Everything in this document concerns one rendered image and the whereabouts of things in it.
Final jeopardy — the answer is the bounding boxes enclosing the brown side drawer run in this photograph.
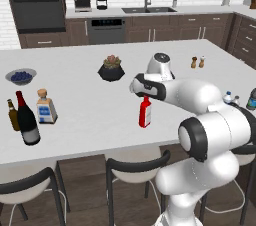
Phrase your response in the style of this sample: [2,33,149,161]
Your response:
[227,13,256,70]

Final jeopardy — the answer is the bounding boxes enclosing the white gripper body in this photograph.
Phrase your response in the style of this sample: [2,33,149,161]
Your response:
[129,73,145,97]

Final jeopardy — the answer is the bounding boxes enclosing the red plastic bottle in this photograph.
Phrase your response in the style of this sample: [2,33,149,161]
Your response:
[138,95,153,129]

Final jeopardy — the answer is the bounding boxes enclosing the dark grey dishwasher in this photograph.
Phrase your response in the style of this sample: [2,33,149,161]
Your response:
[86,17,127,45]

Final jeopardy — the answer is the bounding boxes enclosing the clear water bottle blue label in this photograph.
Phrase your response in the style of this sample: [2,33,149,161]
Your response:
[222,90,233,105]

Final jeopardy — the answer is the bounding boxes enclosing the steel sink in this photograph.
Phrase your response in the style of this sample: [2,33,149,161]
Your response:
[121,6,178,15]

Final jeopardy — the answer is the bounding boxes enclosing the dark bottle with blue label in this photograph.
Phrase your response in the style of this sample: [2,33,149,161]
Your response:
[246,87,256,111]

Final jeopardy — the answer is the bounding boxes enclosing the blueberries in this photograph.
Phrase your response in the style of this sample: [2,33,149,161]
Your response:
[10,71,33,83]

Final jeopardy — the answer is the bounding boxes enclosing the brown base cupboard run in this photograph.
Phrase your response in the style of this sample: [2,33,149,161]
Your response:
[18,13,234,50]

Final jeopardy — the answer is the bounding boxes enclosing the succulent plant in black pot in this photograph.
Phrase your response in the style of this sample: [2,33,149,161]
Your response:
[97,54,126,83]

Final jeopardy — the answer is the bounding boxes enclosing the dark wine bottle red cap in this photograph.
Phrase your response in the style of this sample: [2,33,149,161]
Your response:
[15,90,42,147]

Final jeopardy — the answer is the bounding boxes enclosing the grey bowl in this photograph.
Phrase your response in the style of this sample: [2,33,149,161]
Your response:
[4,67,38,87]

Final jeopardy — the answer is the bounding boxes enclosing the black wall oven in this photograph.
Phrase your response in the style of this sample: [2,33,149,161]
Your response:
[5,0,67,35]

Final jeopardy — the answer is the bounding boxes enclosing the clear bottle with cork stopper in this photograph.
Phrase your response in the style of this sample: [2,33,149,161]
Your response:
[35,88,59,125]

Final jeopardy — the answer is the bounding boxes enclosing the brown glass beer bottle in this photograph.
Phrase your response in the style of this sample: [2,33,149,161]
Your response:
[6,98,21,132]

